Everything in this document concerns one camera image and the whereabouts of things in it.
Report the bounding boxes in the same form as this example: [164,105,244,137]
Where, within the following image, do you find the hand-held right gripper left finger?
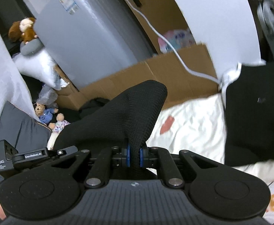
[50,144,131,189]

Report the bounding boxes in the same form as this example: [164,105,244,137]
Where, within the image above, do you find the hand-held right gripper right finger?
[139,146,231,189]

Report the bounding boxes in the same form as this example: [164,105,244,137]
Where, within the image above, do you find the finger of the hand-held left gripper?
[48,145,78,161]

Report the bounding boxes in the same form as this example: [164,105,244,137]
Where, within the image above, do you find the black skirt with patterned trim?
[54,80,168,176]

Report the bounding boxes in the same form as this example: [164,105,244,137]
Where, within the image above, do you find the doll in floral clothes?
[51,113,70,133]

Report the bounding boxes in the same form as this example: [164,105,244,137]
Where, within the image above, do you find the white clothes hangers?
[256,0,274,64]

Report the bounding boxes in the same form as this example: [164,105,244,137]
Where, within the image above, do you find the grey cushion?
[0,101,53,188]

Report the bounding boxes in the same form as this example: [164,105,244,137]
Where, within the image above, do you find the teddy bear in blue shirt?
[34,103,59,125]

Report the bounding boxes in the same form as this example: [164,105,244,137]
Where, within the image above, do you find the crumpled black garment pile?
[79,98,110,120]

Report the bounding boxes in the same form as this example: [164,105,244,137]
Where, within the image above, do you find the clear plastic bag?
[37,85,59,109]

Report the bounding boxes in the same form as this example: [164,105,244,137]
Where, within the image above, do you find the cream bear printed blanket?
[47,93,274,221]

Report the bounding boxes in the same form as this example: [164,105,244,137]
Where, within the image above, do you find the white curtain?
[0,0,38,150]

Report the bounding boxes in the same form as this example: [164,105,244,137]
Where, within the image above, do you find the white plastic-wrapped pillow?
[12,50,69,91]

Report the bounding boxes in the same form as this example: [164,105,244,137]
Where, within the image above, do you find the brown cardboard sheet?
[55,0,219,110]

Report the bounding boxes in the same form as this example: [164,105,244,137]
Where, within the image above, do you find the grey neck pillow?
[20,39,44,56]

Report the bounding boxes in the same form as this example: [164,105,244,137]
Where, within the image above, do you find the folded black garment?
[222,62,274,167]

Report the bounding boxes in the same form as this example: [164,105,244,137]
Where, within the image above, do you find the grey wrapped washing machine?
[11,0,156,93]

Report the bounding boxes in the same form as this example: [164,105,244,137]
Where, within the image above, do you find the white cloth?
[218,62,243,94]

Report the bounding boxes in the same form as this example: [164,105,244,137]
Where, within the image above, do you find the pink detergent pouch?
[158,29,196,53]

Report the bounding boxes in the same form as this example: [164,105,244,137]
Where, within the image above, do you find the brown plush toy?
[8,17,39,44]

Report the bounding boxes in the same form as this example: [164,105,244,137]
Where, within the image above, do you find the white cable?
[107,0,222,85]

